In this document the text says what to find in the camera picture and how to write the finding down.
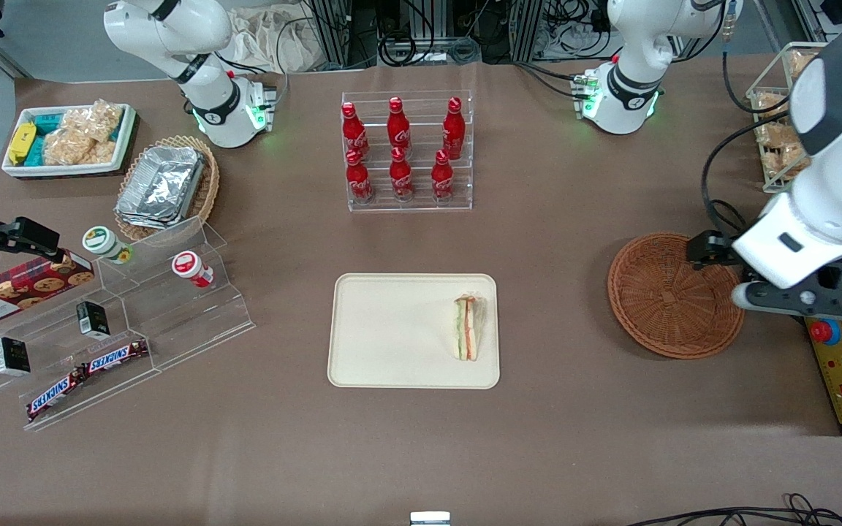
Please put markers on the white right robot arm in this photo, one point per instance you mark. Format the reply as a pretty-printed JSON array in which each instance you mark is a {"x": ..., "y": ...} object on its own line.
[{"x": 209, "y": 109}]

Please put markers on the red emergency stop button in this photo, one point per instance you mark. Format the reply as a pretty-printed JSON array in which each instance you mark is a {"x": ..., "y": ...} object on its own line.
[{"x": 824, "y": 334}]

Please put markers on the light wicker basket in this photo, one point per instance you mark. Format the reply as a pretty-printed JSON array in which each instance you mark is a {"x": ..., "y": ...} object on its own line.
[{"x": 207, "y": 190}]

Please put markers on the triangle sandwich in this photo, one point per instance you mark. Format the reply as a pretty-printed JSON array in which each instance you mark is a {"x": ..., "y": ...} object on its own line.
[{"x": 468, "y": 329}]

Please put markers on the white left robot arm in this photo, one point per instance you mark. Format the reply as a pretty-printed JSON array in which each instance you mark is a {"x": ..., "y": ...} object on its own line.
[{"x": 837, "y": 183}]

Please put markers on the small black box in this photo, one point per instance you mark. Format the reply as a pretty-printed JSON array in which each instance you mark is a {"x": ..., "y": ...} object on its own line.
[
  {"x": 92, "y": 319},
  {"x": 12, "y": 356}
]

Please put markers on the beige cloth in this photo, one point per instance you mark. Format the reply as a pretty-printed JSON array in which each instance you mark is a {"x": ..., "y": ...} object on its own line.
[{"x": 267, "y": 40}]

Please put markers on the rice cracker snack bag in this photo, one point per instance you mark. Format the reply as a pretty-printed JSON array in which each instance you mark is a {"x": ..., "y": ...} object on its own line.
[
  {"x": 775, "y": 135},
  {"x": 773, "y": 107},
  {"x": 786, "y": 162},
  {"x": 799, "y": 64}
]

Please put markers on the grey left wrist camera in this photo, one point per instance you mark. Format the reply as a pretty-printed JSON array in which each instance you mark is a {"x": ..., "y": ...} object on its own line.
[{"x": 808, "y": 301}]

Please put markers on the red cola bottle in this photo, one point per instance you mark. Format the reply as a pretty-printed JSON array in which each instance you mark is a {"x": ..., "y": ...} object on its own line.
[
  {"x": 359, "y": 179},
  {"x": 401, "y": 177},
  {"x": 454, "y": 130},
  {"x": 442, "y": 177},
  {"x": 354, "y": 131},
  {"x": 398, "y": 128}
]

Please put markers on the green lid yogurt cup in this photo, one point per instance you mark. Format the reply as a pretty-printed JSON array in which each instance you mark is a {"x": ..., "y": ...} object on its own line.
[{"x": 103, "y": 242}]

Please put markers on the teal snack box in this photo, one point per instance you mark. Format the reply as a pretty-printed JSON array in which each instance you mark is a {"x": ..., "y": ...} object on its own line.
[
  {"x": 35, "y": 152},
  {"x": 47, "y": 120}
]

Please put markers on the clear acrylic stepped display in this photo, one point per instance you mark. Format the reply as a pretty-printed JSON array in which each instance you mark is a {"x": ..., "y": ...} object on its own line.
[{"x": 194, "y": 321}]

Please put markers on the brown wicker basket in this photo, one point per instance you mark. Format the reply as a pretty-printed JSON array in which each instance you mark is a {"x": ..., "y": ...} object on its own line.
[{"x": 669, "y": 307}]

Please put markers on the brown Snickers bar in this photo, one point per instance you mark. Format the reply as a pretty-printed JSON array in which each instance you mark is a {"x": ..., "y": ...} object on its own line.
[
  {"x": 55, "y": 394},
  {"x": 115, "y": 356}
]

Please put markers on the clear acrylic bottle rack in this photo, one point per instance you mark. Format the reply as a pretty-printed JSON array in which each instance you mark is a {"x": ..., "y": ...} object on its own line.
[{"x": 421, "y": 204}]

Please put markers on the yellow snack packet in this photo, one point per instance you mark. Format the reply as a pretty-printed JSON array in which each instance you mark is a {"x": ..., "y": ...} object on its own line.
[{"x": 21, "y": 142}]

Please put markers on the aluminium foil container stack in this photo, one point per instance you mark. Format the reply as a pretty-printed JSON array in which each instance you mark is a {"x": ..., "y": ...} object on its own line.
[{"x": 161, "y": 186}]

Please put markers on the beige plastic tray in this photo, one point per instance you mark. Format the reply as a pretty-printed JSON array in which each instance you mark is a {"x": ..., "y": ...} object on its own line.
[{"x": 399, "y": 332}]

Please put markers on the red lid yogurt cup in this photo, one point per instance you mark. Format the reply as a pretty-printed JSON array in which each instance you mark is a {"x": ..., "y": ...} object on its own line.
[{"x": 188, "y": 266}]

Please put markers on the white rectangular snack tray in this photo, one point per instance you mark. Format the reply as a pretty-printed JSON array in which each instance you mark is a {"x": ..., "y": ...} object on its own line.
[{"x": 125, "y": 131}]

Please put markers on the aluminium frame post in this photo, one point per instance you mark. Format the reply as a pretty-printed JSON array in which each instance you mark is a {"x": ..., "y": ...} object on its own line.
[
  {"x": 333, "y": 33},
  {"x": 527, "y": 29}
]

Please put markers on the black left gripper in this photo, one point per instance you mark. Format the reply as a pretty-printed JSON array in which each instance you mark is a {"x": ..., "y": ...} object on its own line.
[{"x": 708, "y": 249}]

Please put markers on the red tartan cookie box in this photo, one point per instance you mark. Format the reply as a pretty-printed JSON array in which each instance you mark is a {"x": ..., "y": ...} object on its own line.
[{"x": 19, "y": 288}]

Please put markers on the clear rice cracker bag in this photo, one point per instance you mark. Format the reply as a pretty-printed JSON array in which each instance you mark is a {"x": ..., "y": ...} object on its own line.
[
  {"x": 74, "y": 150},
  {"x": 96, "y": 120}
]

